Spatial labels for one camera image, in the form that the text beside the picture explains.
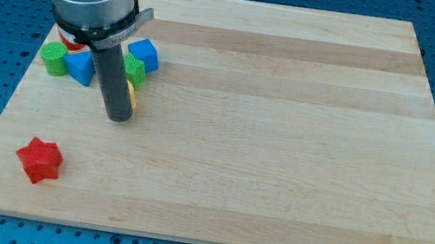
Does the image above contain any green star block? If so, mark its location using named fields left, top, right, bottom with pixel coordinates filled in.
left=124, top=53, right=147, bottom=91

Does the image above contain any red star block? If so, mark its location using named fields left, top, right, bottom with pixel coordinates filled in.
left=16, top=136, right=64, bottom=184

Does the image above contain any wooden board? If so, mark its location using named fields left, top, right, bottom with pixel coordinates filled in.
left=0, top=0, right=435, bottom=244

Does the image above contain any yellow block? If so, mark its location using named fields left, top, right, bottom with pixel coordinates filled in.
left=127, top=80, right=137, bottom=110

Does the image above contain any blue cube block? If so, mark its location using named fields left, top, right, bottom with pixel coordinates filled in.
left=128, top=39, right=160, bottom=74

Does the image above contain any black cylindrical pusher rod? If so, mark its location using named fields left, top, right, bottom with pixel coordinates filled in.
left=91, top=45, right=133, bottom=122

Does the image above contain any blue triangle block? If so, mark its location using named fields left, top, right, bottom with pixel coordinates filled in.
left=64, top=51, right=95, bottom=87

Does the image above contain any black clamp with metal tab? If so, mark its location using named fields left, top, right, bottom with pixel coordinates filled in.
left=52, top=0, right=155, bottom=50

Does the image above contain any red cylinder block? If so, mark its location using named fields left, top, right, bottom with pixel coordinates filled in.
left=56, top=26, right=85, bottom=52

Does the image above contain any green cylinder block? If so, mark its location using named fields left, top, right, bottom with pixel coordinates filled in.
left=40, top=42, right=68, bottom=77

